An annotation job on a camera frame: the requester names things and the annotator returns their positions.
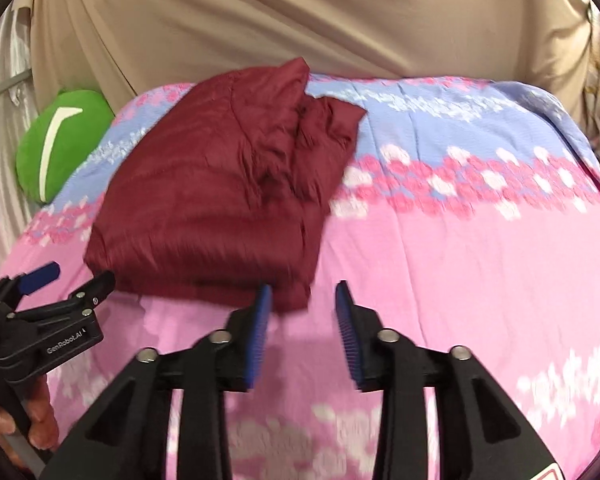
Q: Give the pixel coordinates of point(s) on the maroon puffer jacket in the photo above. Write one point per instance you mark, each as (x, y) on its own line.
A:
(205, 200)

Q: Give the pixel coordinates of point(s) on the beige cloth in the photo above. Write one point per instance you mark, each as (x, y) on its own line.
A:
(280, 20)

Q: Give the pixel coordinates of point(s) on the grey metal rod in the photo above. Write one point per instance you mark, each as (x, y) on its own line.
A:
(10, 85)

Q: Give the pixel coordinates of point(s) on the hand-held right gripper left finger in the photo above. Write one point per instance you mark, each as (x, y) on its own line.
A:
(260, 340)

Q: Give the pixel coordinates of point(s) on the green pillow with white stripe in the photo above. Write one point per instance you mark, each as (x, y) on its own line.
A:
(85, 135)

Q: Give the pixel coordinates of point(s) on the silvery satin curtain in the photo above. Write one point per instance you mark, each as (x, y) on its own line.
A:
(5, 160)

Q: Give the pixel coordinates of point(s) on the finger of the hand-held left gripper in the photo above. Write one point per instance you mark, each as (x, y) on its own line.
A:
(40, 275)
(97, 284)

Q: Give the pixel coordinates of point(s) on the person's left hand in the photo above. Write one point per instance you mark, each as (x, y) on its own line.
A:
(42, 415)

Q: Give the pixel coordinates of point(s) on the floral pink blue blanket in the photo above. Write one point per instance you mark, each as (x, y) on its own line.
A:
(455, 270)

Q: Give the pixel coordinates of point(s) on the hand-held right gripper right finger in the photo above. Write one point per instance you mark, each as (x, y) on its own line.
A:
(350, 340)

